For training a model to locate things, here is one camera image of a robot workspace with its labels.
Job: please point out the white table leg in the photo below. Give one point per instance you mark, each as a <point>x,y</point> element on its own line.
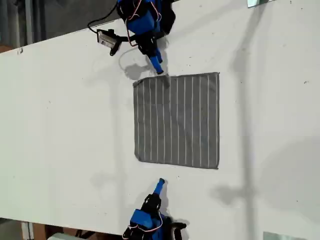
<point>27,231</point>

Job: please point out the grey white-striped towel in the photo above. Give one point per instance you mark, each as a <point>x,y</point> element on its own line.
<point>175,120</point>

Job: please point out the white plastic box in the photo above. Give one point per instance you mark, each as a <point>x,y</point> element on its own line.
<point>60,237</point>

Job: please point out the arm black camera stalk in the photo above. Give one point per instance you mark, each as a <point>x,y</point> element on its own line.
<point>122,40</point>

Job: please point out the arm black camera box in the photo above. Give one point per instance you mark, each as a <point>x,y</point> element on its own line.
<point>178,230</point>
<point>106,38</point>

